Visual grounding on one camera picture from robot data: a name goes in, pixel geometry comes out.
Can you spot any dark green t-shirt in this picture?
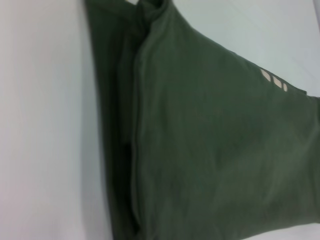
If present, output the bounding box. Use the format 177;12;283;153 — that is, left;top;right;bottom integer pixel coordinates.
84;0;320;240

